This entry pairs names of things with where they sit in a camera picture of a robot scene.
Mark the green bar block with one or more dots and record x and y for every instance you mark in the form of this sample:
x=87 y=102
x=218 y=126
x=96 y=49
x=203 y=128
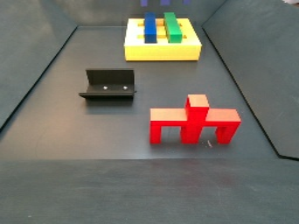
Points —
x=172 y=28

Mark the purple E-shaped block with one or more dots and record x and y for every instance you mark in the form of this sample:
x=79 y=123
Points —
x=163 y=2

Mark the blue bar block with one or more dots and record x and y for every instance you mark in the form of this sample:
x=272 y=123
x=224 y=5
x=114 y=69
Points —
x=150 y=28

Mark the black angled bracket stand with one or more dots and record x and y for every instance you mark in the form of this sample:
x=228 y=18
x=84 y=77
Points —
x=110 y=83

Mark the yellow slotted base board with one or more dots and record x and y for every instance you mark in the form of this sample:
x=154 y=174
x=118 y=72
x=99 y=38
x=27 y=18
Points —
x=160 y=51

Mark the red E-shaped block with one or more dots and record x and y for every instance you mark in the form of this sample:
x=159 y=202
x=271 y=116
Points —
x=191 y=118

